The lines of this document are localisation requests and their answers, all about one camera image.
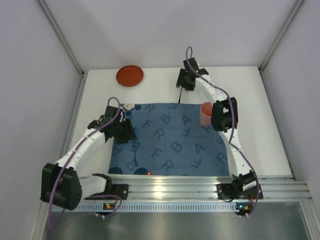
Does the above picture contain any blue metallic spoon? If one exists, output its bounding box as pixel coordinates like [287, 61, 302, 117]
[177, 87, 183, 104]

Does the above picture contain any blue metallic fork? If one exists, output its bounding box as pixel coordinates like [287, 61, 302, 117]
[132, 140, 138, 167]

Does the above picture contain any pink plastic cup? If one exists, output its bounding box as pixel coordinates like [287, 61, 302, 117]
[199, 102, 213, 127]

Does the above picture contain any blue lettered placemat cloth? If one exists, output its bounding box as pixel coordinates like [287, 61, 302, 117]
[108, 103, 230, 177]

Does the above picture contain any orange-red plate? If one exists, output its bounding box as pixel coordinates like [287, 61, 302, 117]
[116, 65, 144, 87]

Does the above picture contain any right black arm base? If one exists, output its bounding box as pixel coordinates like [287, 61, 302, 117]
[216, 183, 264, 202]

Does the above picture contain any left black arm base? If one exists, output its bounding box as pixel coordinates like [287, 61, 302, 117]
[110, 184, 129, 200]

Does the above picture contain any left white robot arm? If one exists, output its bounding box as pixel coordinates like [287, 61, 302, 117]
[40, 105, 137, 211]

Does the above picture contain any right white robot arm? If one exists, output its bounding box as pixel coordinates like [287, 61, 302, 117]
[176, 57, 260, 194]

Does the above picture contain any aluminium mounting rail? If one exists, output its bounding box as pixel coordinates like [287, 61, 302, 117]
[111, 174, 312, 202]

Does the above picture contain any right corner frame post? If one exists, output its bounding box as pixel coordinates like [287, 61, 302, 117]
[258, 0, 306, 74]

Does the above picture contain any corner frame post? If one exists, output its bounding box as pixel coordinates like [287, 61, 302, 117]
[35, 0, 85, 77]
[258, 0, 306, 74]

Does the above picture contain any perforated cable duct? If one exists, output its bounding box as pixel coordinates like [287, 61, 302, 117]
[77, 201, 253, 213]

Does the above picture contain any left corner frame post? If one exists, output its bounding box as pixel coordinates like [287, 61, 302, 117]
[35, 0, 85, 77]

